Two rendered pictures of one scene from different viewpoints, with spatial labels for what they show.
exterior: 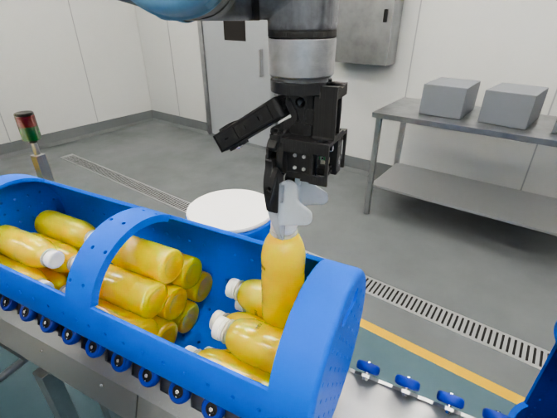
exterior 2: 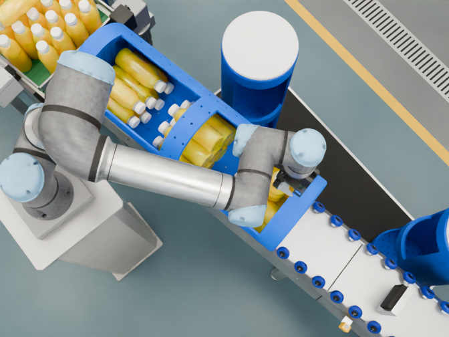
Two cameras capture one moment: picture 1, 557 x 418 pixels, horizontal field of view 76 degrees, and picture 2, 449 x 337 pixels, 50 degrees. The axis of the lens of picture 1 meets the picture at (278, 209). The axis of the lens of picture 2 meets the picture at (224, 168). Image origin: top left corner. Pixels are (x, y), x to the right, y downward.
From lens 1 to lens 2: 105 cm
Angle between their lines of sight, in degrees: 47
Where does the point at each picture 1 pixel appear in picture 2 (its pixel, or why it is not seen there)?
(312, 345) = (280, 231)
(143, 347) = not seen: hidden behind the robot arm
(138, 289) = (198, 158)
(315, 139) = (298, 184)
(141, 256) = (200, 138)
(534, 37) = not seen: outside the picture
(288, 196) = (284, 186)
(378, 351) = (373, 112)
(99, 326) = not seen: hidden behind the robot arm
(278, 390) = (262, 237)
